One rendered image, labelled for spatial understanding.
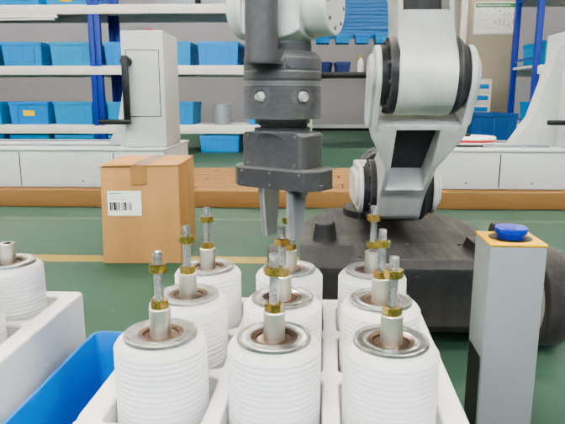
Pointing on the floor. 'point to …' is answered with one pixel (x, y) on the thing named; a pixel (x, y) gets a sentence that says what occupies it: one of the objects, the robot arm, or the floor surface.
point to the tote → (493, 124)
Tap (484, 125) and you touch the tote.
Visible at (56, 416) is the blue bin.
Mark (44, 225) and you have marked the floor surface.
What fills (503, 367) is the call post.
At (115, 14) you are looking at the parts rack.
